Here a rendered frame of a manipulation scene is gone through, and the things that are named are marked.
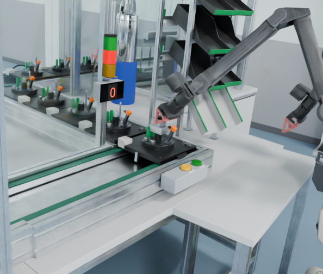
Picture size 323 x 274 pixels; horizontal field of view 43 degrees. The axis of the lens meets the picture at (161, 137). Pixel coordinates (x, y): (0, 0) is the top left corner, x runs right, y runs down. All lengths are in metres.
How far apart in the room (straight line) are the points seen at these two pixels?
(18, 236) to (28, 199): 0.25
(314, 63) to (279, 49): 3.48
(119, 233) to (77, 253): 0.16
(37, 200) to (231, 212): 0.68
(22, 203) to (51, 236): 0.21
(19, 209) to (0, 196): 0.34
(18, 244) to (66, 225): 0.15
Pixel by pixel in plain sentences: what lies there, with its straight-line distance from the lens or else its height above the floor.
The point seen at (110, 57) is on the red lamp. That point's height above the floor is 1.33.
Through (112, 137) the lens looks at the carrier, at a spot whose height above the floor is 0.97.
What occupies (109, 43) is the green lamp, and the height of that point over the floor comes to 1.39.
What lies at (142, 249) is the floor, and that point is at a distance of 2.74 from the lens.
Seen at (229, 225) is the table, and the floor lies 0.86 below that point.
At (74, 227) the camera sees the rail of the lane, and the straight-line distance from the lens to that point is 1.29.
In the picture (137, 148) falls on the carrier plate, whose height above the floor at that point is 0.97.
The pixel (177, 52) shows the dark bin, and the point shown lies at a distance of 1.91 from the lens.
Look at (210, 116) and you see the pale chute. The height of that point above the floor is 1.05.
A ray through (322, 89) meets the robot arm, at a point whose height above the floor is 1.31.
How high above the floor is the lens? 1.61
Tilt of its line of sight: 21 degrees down
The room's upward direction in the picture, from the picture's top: 6 degrees clockwise
